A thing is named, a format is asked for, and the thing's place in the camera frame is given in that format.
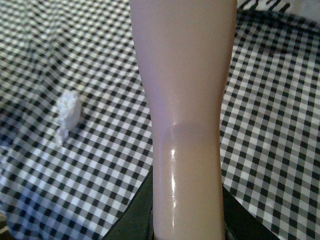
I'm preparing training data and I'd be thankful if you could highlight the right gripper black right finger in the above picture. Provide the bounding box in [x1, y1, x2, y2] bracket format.
[222, 187, 278, 240]

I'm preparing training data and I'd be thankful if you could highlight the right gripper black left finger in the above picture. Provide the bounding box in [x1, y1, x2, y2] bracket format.
[103, 170, 154, 240]

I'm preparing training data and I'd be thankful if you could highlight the white crumpled paper trash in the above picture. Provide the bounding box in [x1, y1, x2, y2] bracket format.
[56, 90, 82, 147]

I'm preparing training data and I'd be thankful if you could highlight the black white checkered bedsheet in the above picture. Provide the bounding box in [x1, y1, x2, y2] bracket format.
[0, 0, 320, 240]

